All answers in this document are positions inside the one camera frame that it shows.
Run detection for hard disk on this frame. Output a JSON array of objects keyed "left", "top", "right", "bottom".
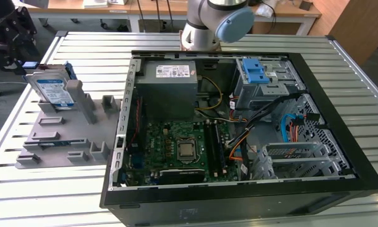
[{"left": 23, "top": 61, "right": 79, "bottom": 111}]

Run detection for blue SATA wire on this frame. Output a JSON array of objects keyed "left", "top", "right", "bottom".
[{"left": 279, "top": 113, "right": 296, "bottom": 144}]

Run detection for orange red disk power wire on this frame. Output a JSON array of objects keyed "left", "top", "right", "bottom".
[{"left": 288, "top": 113, "right": 320, "bottom": 144}]

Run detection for silver disk bay cage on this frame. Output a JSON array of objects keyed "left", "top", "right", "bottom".
[{"left": 255, "top": 141, "right": 357, "bottom": 181}]

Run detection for wooden desk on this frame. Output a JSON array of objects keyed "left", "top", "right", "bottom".
[{"left": 27, "top": 0, "right": 323, "bottom": 36}]

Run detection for grey parts rack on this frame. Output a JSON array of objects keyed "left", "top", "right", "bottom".
[{"left": 15, "top": 80, "right": 123, "bottom": 170}]

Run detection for spare RAM stick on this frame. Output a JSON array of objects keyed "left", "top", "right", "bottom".
[{"left": 38, "top": 140, "right": 87, "bottom": 146}]

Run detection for grey power supply unit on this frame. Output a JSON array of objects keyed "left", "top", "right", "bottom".
[{"left": 135, "top": 60, "right": 199, "bottom": 122}]

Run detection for green motherboard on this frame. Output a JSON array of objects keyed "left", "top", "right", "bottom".
[{"left": 128, "top": 119, "right": 240, "bottom": 186}]

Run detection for CPU socket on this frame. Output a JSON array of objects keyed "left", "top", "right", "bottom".
[{"left": 175, "top": 136, "right": 201, "bottom": 166}]

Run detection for silver CPU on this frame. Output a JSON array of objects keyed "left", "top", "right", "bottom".
[{"left": 179, "top": 142, "right": 197, "bottom": 158}]

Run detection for black RAM slot pair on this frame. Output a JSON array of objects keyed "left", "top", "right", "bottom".
[{"left": 204, "top": 119, "right": 217, "bottom": 178}]

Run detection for blue plastic drive latch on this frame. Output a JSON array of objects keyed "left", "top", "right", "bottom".
[{"left": 241, "top": 58, "right": 272, "bottom": 84}]

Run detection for black graphics card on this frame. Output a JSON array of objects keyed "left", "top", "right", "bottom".
[{"left": 159, "top": 167, "right": 207, "bottom": 185}]

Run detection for grey optical drive cage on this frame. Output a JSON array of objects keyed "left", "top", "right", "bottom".
[{"left": 233, "top": 56, "right": 308, "bottom": 112}]

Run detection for black PC case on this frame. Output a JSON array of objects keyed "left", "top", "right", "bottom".
[{"left": 100, "top": 50, "right": 378, "bottom": 227}]

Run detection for wooden cabinet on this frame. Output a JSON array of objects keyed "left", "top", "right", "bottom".
[{"left": 308, "top": 0, "right": 378, "bottom": 69}]

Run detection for red black twisted wire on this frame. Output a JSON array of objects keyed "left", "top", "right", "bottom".
[{"left": 128, "top": 96, "right": 143, "bottom": 148}]

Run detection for yellow black power cable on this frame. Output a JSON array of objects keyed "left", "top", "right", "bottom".
[{"left": 195, "top": 75, "right": 225, "bottom": 112}]

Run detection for white black wire harness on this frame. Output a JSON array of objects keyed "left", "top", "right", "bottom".
[{"left": 195, "top": 107, "right": 240, "bottom": 123}]

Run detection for orange yellow wire bundle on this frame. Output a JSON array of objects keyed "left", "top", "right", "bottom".
[{"left": 228, "top": 139, "right": 251, "bottom": 162}]

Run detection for black cable bundle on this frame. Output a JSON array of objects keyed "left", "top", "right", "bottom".
[{"left": 239, "top": 93, "right": 308, "bottom": 181}]

